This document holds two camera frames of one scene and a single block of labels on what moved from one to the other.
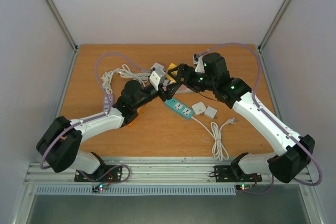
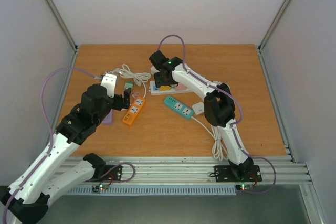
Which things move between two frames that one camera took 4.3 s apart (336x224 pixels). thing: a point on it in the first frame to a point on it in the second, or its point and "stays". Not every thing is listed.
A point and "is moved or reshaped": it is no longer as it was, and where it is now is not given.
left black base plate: x=103 y=173 stays
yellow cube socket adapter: x=175 y=73 is moved or reshaped
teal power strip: x=179 y=107 stays
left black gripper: x=169 y=93 to x=127 y=98
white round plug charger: x=199 y=108 stays
